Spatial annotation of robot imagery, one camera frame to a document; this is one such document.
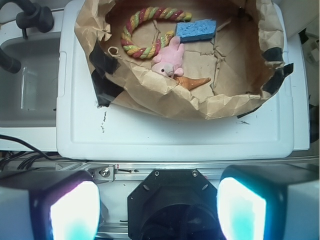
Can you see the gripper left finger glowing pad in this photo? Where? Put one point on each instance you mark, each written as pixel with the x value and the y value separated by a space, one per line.
pixel 48 205

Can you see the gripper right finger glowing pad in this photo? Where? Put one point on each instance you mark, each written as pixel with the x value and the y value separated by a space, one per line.
pixel 269 202

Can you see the pink plush bunny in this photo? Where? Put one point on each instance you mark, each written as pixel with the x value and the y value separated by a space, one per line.
pixel 169 61

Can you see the white plastic bin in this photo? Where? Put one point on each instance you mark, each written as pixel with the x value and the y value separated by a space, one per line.
pixel 84 130

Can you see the grey sink basin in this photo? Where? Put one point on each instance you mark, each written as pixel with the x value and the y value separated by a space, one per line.
pixel 28 98

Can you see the crumpled brown paper liner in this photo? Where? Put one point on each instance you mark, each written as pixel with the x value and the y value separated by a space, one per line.
pixel 244 59

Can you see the orange toy ice cream cone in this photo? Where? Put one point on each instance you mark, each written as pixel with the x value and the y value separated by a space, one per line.
pixel 190 83

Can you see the blue sponge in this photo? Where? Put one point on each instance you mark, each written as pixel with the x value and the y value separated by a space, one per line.
pixel 200 30

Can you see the black faucet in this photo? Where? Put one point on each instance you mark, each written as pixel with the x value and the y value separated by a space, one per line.
pixel 33 16

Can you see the aluminium frame rail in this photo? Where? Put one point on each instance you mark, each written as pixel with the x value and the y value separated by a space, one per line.
pixel 138 171

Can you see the black octagonal mount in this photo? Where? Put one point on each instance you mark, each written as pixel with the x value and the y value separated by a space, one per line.
pixel 173 204

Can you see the colourful rope ring toy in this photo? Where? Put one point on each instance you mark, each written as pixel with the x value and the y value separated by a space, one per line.
pixel 142 39

